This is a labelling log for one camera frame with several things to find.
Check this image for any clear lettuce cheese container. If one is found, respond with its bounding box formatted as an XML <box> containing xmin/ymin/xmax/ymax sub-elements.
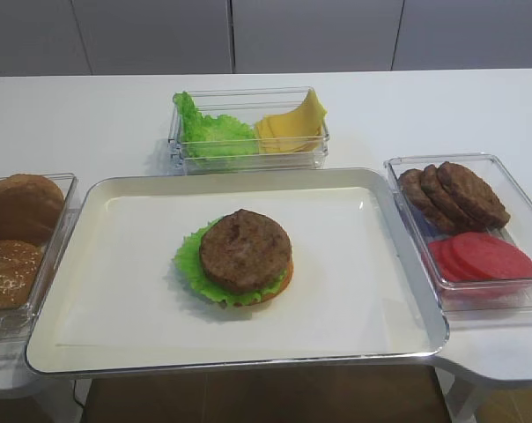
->
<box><xmin>168</xmin><ymin>86</ymin><xmax>329</xmax><ymax>174</ymax></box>

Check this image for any yellow cheese slice stack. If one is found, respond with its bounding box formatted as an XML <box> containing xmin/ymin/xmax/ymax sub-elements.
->
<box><xmin>255</xmin><ymin>118</ymin><xmax>322</xmax><ymax>154</ymax></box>

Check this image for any lettuce leaf under patty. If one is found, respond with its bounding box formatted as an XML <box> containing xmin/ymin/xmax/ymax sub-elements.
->
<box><xmin>172</xmin><ymin>215</ymin><xmax>291</xmax><ymax>310</ymax></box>

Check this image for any green lettuce in container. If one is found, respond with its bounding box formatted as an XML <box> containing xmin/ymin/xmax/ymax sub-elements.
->
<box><xmin>173</xmin><ymin>92</ymin><xmax>259</xmax><ymax>158</ymax></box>

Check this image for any brown patty on tray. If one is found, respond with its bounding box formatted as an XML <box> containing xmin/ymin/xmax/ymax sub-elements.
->
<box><xmin>198</xmin><ymin>209</ymin><xmax>292</xmax><ymax>294</ymax></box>

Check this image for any bottom bun on tray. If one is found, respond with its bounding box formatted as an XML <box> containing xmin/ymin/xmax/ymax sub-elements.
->
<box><xmin>225</xmin><ymin>260</ymin><xmax>293</xmax><ymax>307</ymax></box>

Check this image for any silver metal tray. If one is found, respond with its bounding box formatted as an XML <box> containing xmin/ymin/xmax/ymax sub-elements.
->
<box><xmin>26</xmin><ymin>168</ymin><xmax>449</xmax><ymax>377</ymax></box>

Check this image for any rear brown patty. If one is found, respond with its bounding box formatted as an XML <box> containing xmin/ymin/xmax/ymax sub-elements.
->
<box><xmin>399</xmin><ymin>168</ymin><xmax>457</xmax><ymax>234</ymax></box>

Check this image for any rear red tomato slice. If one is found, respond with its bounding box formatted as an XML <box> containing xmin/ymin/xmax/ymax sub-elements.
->
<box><xmin>428</xmin><ymin>241</ymin><xmax>461</xmax><ymax>282</ymax></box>

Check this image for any red tomato slice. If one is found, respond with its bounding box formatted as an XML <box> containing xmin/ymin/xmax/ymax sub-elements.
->
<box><xmin>449</xmin><ymin>233</ymin><xmax>532</xmax><ymax>279</ymax></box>
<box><xmin>428</xmin><ymin>241</ymin><xmax>461</xmax><ymax>282</ymax></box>
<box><xmin>440</xmin><ymin>239</ymin><xmax>481</xmax><ymax>281</ymax></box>

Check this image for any middle brown patty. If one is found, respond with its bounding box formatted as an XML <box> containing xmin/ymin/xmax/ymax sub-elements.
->
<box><xmin>421</xmin><ymin>164</ymin><xmax>486</xmax><ymax>233</ymax></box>

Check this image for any middle red tomato slice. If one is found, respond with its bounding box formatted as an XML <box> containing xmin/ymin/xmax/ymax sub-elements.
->
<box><xmin>440</xmin><ymin>239</ymin><xmax>481</xmax><ymax>281</ymax></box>

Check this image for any front brown patty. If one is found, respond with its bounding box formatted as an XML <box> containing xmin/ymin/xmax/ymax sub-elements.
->
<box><xmin>437</xmin><ymin>161</ymin><xmax>511</xmax><ymax>228</ymax></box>

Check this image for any clear patty tomato container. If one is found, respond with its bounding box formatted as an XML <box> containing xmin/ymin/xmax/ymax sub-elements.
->
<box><xmin>384</xmin><ymin>153</ymin><xmax>532</xmax><ymax>318</ymax></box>

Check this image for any front red tomato slice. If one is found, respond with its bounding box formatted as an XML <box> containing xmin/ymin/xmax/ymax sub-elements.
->
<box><xmin>449</xmin><ymin>233</ymin><xmax>532</xmax><ymax>279</ymax></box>

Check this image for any plain brown bun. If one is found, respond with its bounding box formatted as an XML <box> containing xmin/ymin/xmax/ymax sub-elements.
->
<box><xmin>0</xmin><ymin>174</ymin><xmax>65</xmax><ymax>246</ymax></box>

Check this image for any clear bun container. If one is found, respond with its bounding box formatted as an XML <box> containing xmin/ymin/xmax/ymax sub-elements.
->
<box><xmin>0</xmin><ymin>174</ymin><xmax>80</xmax><ymax>340</ymax></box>

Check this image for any sesame bun in front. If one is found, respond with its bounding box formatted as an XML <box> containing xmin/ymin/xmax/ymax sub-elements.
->
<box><xmin>0</xmin><ymin>240</ymin><xmax>43</xmax><ymax>310</ymax></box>

